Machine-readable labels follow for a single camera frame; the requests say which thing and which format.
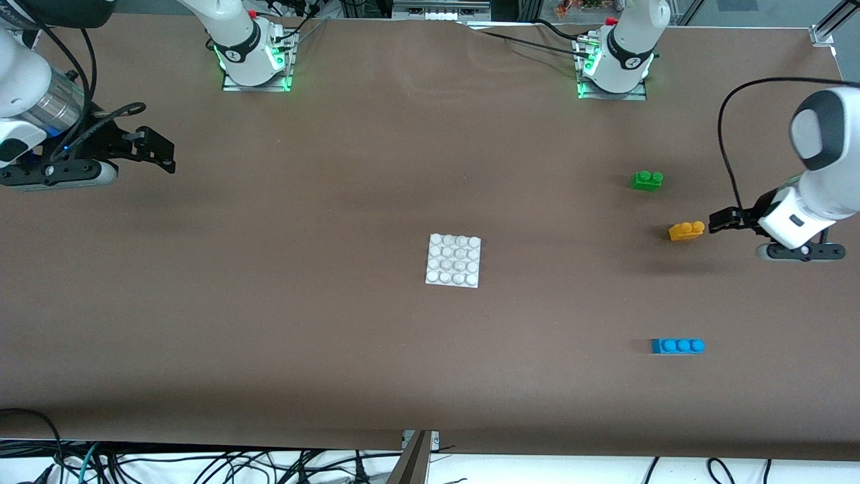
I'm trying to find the white studded base plate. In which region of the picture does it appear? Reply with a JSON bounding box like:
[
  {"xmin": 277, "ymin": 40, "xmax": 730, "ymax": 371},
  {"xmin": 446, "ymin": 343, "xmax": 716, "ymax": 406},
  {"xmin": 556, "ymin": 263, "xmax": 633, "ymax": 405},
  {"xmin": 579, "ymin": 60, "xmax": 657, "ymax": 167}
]
[{"xmin": 425, "ymin": 233, "xmax": 482, "ymax": 289}]

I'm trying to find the colourful small parts pile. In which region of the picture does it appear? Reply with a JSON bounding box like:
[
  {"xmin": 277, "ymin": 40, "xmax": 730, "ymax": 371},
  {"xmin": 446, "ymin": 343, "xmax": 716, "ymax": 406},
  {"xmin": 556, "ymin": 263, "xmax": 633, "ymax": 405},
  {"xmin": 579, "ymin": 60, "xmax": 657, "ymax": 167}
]
[{"xmin": 554, "ymin": 0, "xmax": 605, "ymax": 18}]

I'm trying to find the teal cable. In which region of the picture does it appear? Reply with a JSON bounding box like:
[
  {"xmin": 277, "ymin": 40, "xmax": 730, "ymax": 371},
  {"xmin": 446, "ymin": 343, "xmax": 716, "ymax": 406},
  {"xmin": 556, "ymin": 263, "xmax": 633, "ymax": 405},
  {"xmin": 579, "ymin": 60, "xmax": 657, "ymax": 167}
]
[{"xmin": 76, "ymin": 442, "xmax": 103, "ymax": 484}]

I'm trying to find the grey power strip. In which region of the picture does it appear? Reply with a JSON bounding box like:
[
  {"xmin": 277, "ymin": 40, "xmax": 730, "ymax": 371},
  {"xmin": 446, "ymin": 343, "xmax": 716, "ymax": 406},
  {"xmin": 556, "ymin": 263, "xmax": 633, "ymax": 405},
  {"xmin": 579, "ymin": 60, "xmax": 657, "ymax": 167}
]
[{"xmin": 392, "ymin": 0, "xmax": 492, "ymax": 22}]

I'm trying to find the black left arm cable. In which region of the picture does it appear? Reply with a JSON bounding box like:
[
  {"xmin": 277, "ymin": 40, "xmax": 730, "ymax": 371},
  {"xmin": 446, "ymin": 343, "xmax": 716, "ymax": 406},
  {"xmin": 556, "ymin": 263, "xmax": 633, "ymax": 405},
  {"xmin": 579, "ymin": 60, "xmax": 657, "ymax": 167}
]
[{"xmin": 718, "ymin": 77, "xmax": 860, "ymax": 216}]

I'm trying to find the grey metal beam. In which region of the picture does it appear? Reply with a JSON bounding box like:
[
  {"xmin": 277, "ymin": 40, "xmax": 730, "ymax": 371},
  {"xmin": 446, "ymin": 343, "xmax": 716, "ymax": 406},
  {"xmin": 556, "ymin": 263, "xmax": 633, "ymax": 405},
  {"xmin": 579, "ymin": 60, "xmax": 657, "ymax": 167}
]
[{"xmin": 384, "ymin": 432, "xmax": 431, "ymax": 484}]

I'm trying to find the aluminium frame profile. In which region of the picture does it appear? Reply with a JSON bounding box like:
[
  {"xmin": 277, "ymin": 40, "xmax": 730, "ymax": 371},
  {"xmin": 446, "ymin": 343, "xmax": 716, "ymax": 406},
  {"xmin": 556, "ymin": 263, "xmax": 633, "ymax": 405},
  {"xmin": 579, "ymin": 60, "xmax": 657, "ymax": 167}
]
[{"xmin": 810, "ymin": 0, "xmax": 860, "ymax": 46}]

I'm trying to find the yellow two-stud block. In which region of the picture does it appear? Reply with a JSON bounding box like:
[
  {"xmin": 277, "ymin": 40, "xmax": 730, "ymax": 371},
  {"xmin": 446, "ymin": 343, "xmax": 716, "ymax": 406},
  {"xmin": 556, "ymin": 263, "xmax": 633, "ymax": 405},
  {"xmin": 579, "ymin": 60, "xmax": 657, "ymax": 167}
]
[{"xmin": 668, "ymin": 220, "xmax": 706, "ymax": 242}]

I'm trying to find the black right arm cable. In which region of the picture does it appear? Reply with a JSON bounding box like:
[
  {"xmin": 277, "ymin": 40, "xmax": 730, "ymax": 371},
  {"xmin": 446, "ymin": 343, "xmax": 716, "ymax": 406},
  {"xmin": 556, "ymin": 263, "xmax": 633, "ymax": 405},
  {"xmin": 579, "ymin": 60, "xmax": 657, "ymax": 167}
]
[{"xmin": 13, "ymin": 0, "xmax": 147, "ymax": 162}]

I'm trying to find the brown table cover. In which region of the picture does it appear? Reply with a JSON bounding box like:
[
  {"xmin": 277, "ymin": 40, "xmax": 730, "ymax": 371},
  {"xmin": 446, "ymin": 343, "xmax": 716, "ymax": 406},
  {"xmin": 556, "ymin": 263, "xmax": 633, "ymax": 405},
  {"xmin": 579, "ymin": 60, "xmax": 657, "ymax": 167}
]
[{"xmin": 0, "ymin": 13, "xmax": 860, "ymax": 465}]

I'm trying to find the blue three-stud block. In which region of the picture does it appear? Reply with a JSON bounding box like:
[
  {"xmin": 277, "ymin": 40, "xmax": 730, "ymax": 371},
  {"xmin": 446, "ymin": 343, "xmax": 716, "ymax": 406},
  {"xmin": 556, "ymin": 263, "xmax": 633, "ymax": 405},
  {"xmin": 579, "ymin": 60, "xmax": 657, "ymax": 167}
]
[{"xmin": 650, "ymin": 338, "xmax": 705, "ymax": 355}]

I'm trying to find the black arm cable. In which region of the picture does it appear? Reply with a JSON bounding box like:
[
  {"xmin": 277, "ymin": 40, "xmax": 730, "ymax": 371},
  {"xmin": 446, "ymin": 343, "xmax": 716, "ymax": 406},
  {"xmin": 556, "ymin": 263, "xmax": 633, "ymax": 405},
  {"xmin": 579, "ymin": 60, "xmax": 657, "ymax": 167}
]
[
  {"xmin": 13, "ymin": 0, "xmax": 147, "ymax": 162},
  {"xmin": 718, "ymin": 77, "xmax": 860, "ymax": 216}
]

